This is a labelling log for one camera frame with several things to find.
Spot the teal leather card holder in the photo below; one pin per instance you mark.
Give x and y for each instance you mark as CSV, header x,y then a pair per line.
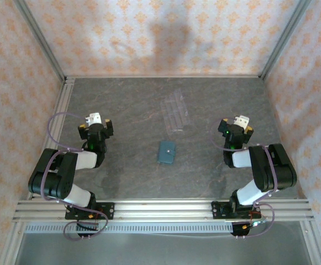
x,y
166,153

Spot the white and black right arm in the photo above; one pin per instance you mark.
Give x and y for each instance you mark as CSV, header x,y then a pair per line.
x,y
241,159

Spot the clear acrylic card stand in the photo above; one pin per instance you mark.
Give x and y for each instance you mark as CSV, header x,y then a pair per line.
x,y
174,113

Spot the grey metal lower panel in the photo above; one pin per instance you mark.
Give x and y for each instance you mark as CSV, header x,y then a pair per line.
x,y
163,251

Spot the aluminium side rail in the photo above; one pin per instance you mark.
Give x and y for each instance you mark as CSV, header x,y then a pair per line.
x,y
60,110

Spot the thin aluminium back rail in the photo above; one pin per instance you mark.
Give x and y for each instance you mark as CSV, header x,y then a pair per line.
x,y
163,76

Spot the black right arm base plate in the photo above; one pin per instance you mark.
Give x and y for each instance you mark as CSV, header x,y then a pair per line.
x,y
218,211

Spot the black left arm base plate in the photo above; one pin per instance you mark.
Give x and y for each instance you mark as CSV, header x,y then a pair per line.
x,y
109,211

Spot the wide aluminium mounting rail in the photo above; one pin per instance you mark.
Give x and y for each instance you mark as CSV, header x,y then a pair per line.
x,y
163,209

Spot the aluminium frame post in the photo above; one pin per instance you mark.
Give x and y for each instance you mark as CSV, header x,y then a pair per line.
x,y
285,38
40,38

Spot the aluminium frame leg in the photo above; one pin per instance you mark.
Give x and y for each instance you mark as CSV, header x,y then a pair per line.
x,y
312,243
11,245

